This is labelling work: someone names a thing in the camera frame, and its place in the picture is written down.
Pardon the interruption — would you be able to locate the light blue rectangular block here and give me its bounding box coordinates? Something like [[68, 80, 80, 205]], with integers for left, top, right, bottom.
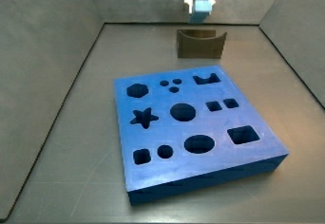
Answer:
[[188, 0, 212, 24]]

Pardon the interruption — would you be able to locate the blue shape sorting board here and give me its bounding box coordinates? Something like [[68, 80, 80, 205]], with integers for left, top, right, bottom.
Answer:
[[113, 65, 287, 204]]

